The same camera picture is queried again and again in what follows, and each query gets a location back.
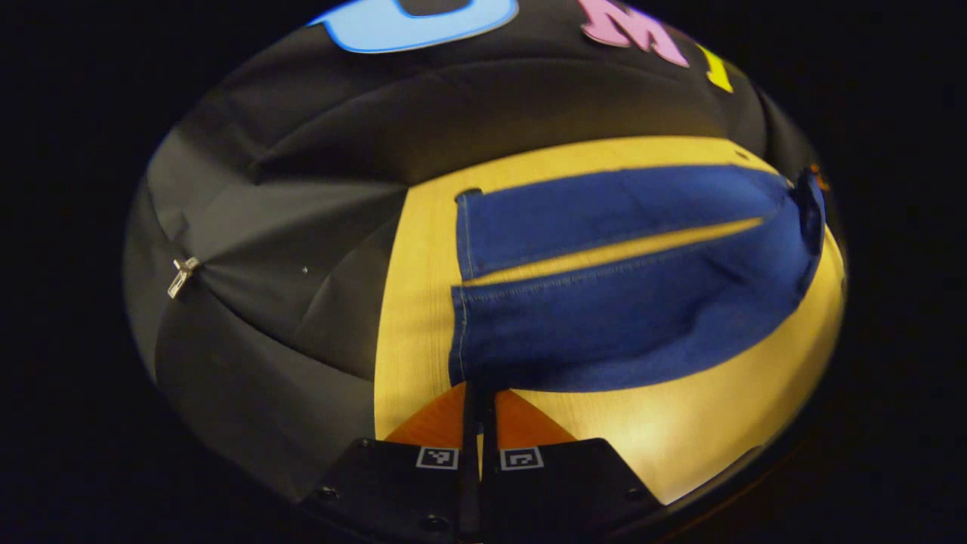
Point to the blue jeans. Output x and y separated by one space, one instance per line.
604 325

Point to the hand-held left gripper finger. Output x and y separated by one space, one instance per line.
489 453
471 453

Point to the black backdrop cloth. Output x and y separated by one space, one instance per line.
302 151

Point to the silver cloth clip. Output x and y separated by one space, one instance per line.
181 276

